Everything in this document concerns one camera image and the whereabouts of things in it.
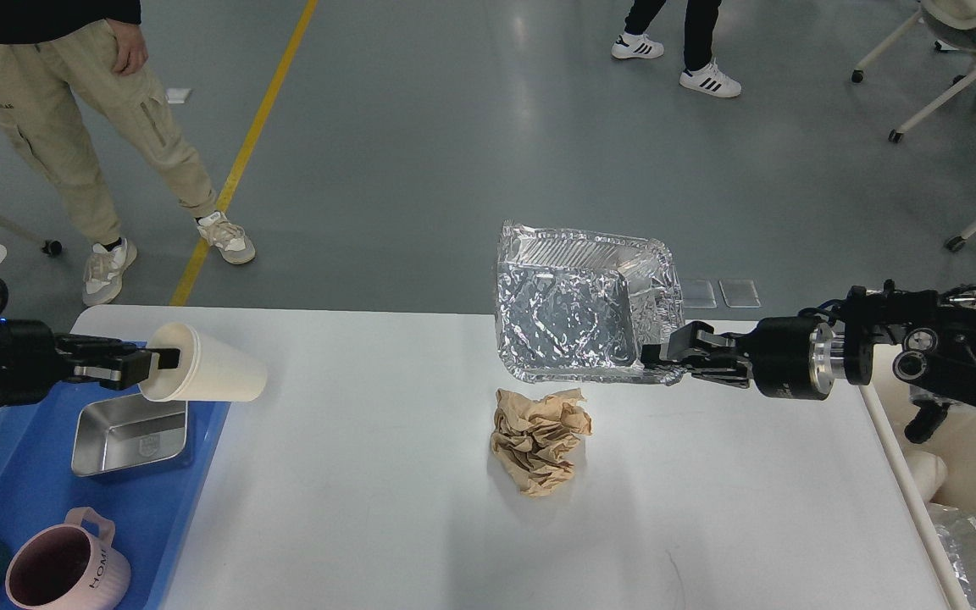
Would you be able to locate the pink mug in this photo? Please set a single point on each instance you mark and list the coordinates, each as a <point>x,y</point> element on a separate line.
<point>72,565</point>

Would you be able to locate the foil tray inside bin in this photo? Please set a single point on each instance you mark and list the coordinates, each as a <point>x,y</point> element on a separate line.
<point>956,529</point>

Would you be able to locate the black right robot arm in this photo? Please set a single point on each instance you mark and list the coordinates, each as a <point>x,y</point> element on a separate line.
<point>936,333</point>

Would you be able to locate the cream plastic bin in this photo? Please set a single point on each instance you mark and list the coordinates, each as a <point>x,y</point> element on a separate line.
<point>962,491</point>

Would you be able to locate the clear floor plate right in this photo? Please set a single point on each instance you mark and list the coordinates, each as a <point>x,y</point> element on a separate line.
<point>739,293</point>

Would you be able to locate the person in beige trousers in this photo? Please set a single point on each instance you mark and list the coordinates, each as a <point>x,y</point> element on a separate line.
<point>54,54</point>

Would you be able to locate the metal rectangular tin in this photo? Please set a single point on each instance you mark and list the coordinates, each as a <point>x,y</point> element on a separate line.
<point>129,436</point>

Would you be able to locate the person in black trousers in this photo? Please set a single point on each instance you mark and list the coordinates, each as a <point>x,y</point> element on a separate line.
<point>700,70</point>

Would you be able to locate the clear floor plate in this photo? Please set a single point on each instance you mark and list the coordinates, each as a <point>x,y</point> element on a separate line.
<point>739,293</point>
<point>698,294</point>

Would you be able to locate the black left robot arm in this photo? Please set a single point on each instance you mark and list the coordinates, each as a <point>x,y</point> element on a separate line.
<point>34,358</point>

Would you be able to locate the cream paper cup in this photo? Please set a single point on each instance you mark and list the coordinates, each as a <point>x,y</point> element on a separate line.
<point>208,370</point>

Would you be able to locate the crumpled brown paper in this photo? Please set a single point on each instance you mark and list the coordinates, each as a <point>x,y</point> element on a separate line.
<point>532,439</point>

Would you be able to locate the aluminium foil tray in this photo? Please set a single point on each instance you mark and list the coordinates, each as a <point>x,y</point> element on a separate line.
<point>579,306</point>

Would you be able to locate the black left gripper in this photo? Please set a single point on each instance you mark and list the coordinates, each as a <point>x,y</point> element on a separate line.
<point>30,364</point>

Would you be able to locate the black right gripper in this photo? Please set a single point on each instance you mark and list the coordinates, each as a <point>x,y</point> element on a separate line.
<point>787,357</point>

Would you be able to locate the clear floor plate left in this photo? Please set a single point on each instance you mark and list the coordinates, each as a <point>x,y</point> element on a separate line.
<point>698,294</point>

